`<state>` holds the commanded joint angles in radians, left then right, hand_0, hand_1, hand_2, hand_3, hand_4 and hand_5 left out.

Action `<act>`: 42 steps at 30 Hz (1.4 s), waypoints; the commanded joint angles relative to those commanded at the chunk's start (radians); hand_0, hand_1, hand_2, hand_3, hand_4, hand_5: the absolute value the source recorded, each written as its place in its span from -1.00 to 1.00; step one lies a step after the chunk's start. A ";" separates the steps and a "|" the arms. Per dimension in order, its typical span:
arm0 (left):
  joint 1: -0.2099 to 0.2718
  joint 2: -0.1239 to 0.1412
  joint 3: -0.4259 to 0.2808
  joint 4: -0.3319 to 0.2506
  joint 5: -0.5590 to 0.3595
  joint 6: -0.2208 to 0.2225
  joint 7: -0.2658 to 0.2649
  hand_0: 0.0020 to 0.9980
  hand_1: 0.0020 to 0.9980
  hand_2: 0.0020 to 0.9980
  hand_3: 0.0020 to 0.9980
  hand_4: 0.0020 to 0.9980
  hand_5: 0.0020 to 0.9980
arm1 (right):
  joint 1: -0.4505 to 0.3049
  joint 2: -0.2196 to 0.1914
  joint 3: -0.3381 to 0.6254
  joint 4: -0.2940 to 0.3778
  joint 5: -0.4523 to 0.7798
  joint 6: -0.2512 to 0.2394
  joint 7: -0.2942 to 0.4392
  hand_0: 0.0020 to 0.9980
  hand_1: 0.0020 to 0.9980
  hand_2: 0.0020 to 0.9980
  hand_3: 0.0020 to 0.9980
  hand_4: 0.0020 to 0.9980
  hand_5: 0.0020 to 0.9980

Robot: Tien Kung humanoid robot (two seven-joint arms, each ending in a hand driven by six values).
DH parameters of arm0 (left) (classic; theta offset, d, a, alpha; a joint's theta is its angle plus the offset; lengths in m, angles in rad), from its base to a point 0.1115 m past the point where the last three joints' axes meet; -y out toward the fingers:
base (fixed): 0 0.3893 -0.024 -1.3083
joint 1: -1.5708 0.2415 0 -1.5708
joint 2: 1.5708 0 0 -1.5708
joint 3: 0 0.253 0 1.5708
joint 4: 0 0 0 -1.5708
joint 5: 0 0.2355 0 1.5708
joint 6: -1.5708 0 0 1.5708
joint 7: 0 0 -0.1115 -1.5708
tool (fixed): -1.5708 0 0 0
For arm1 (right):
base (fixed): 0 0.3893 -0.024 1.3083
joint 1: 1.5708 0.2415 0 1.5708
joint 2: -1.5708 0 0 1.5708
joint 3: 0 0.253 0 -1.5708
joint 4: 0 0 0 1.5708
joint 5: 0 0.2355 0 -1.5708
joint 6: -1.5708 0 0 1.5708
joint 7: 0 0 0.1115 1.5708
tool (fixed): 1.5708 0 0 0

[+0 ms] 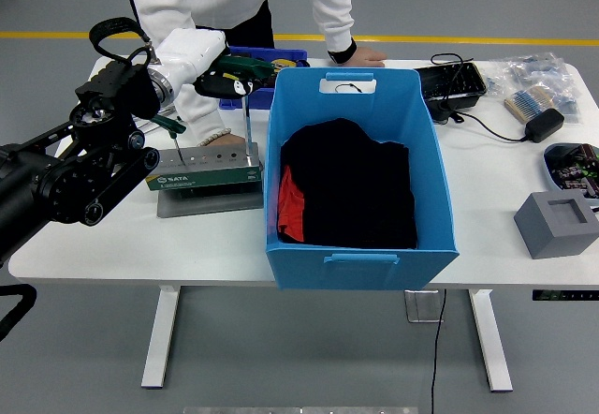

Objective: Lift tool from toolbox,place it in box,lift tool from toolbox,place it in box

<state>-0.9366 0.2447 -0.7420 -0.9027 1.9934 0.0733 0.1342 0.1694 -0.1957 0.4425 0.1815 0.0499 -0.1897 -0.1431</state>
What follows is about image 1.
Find person's left hand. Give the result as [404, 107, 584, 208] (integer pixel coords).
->
[348, 46, 388, 68]

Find grey foam cube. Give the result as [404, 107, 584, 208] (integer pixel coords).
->
[513, 190, 599, 260]

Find clear plastic component bags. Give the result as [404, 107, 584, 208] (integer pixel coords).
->
[484, 52, 584, 123]

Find small blue parts bin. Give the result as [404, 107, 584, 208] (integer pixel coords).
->
[218, 46, 310, 111]

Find black power adapter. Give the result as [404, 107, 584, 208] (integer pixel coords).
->
[523, 108, 566, 143]

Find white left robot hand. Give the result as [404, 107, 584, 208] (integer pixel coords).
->
[152, 27, 257, 100]

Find light blue tray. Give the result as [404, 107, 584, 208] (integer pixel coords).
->
[542, 141, 599, 209]

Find white table leg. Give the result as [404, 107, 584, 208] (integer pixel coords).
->
[140, 286, 183, 391]
[467, 288, 515, 393]

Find black adapter cable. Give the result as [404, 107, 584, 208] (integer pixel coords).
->
[429, 52, 530, 144]

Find small green T-handle hex wrench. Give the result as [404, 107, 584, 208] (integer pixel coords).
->
[150, 112, 187, 168]

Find black wristband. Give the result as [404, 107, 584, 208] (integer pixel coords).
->
[327, 37, 358, 65]

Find black floor cable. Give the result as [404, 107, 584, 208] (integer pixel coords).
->
[429, 289, 448, 414]

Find person's right hand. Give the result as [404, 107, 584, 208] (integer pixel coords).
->
[198, 132, 249, 150]

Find red cloth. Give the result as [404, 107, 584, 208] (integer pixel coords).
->
[276, 165, 306, 243]

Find large green T-handle hex wrench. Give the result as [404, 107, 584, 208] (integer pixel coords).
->
[212, 54, 278, 157]

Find black plastic tray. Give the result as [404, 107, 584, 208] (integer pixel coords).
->
[415, 62, 488, 123]

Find small metal floor plate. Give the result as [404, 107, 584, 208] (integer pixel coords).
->
[404, 289, 446, 324]

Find circuit parts pile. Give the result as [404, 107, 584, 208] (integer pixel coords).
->
[549, 144, 599, 200]

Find beaded bracelet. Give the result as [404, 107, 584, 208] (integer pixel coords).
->
[196, 126, 233, 148]

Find black cloth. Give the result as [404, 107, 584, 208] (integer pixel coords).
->
[279, 117, 419, 250]

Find green silver wrench stand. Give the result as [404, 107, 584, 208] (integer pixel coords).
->
[143, 144, 264, 193]

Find large blue storage box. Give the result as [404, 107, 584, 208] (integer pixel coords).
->
[264, 67, 460, 292]

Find taped resistor strip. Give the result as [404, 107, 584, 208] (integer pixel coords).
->
[504, 84, 556, 123]

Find black table control panel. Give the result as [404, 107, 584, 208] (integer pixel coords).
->
[531, 289, 599, 302]

